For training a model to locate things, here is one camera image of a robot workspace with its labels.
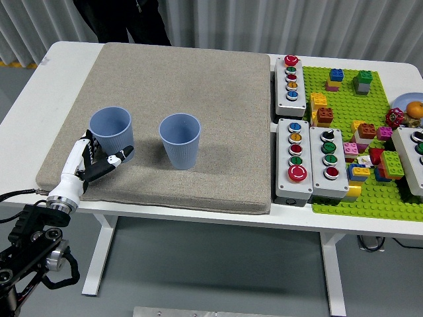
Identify grey-brown fabric mat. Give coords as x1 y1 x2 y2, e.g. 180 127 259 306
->
35 42 272 215

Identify yellow cylinder block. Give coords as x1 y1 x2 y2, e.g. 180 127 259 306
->
344 180 363 203

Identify grey five-button control box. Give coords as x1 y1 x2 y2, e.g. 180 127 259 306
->
271 54 307 120

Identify magenta building block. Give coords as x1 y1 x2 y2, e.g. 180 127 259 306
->
375 125 394 141

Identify green orange red block stack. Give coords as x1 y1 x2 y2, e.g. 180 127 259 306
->
373 150 405 183

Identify pink building block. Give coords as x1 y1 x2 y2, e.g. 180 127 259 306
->
342 141 360 163

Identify person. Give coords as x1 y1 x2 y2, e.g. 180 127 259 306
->
72 0 173 47

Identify blue ribbed plastic cup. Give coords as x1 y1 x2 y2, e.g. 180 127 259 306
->
159 114 202 171
89 106 135 162

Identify red valve handwheel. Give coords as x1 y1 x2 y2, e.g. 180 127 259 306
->
385 108 404 128

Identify blue yellow pink block stack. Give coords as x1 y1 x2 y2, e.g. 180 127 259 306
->
325 68 344 92

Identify green grey block stack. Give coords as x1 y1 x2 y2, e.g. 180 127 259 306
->
352 70 373 96

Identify orange fruit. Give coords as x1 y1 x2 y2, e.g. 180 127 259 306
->
405 100 423 118

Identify yellow building block stack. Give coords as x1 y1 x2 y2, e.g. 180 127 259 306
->
309 92 328 113

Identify brown block on yellow block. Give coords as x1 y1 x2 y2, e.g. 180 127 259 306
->
311 107 334 128

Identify white table leg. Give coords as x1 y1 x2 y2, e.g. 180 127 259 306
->
81 213 119 297
319 230 348 317

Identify black floor cable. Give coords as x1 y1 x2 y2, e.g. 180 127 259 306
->
392 237 423 248

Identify grey control box black selector switch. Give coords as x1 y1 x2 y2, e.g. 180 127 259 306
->
309 125 350 205

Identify red building block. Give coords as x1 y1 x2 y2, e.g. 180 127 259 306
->
367 147 385 166

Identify light blue plate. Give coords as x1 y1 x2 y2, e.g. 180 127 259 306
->
393 92 423 115

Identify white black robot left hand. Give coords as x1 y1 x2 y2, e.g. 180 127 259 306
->
49 129 135 201

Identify grey control box large red button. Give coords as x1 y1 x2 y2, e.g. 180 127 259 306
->
272 118 314 207

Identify grey control box green buttons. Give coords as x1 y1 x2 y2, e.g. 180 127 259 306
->
391 127 423 202

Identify green studded building baseplate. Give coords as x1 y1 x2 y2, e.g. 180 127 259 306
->
302 65 423 222

